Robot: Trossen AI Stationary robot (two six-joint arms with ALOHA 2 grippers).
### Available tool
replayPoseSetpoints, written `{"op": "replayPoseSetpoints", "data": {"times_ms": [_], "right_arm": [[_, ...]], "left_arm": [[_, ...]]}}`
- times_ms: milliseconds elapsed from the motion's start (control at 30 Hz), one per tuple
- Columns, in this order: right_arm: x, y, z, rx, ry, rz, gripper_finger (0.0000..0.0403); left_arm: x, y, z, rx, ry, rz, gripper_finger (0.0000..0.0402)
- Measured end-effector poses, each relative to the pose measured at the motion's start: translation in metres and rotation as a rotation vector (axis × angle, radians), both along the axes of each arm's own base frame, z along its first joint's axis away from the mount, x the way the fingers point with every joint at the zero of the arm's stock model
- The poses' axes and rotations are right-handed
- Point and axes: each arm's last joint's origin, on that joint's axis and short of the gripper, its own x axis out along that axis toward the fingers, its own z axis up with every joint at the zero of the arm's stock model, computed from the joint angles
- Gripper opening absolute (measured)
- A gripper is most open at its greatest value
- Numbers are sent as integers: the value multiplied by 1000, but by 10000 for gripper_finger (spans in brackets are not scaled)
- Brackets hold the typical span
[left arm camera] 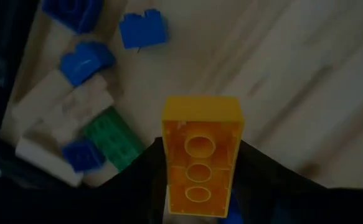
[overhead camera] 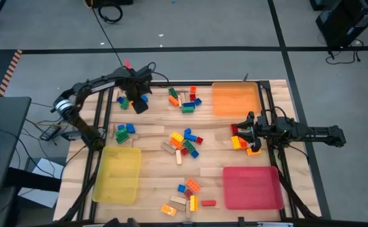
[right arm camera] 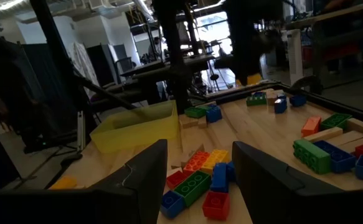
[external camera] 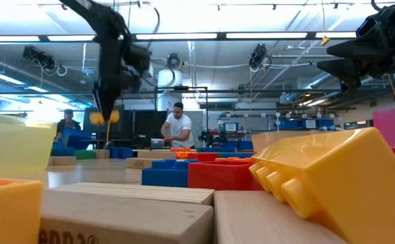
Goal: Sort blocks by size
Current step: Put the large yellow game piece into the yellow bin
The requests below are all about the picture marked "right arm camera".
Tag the black frame post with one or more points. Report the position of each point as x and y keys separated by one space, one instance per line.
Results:
x=175 y=56
x=56 y=53

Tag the white cloth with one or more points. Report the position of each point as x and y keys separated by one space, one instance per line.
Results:
x=83 y=67

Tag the wooden top desk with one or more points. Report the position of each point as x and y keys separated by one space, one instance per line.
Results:
x=330 y=15

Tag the dark desk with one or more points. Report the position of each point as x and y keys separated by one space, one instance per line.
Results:
x=168 y=67

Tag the blue small toy brick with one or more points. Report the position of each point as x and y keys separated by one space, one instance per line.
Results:
x=214 y=114
x=230 y=171
x=298 y=100
x=280 y=106
x=171 y=204

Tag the red small toy brick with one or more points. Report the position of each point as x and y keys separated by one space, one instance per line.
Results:
x=175 y=179
x=216 y=206

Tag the blue long toy brick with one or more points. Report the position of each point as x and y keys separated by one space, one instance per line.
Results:
x=338 y=158
x=219 y=179

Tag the orange long toy brick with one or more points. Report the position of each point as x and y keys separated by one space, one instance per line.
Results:
x=196 y=161

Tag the person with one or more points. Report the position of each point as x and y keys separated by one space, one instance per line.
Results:
x=10 y=87

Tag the yellow plastic bin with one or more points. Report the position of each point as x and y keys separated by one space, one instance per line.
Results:
x=144 y=130

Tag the black cabinet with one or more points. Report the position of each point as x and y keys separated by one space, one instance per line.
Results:
x=101 y=65

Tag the yellow plastic container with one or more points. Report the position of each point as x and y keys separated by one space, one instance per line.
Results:
x=253 y=79

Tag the blue partition screen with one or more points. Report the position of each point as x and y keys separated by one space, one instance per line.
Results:
x=49 y=74

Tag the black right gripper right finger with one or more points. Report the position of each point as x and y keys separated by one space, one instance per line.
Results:
x=268 y=193

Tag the green long toy brick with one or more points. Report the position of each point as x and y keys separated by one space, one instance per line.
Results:
x=193 y=187
x=311 y=157

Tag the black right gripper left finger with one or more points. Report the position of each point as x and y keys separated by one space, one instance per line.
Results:
x=131 y=193

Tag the white column unit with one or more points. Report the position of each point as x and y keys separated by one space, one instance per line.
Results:
x=294 y=56

